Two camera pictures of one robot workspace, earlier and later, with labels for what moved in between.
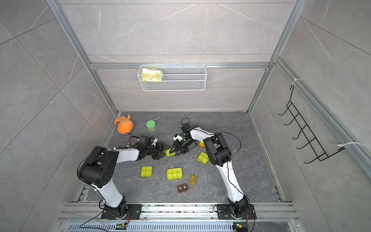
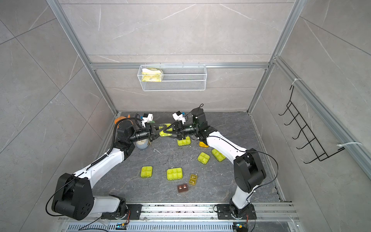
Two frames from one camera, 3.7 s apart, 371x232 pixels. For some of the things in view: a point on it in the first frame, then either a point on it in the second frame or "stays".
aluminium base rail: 177,217 stays
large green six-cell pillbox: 174,173 stays
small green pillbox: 203,158 stays
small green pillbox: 146,172 stays
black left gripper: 161,150 -> 149,131
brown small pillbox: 182,188 stays
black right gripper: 178,147 -> 180,127
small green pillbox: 168,154 -> 162,134
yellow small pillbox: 192,179 stays
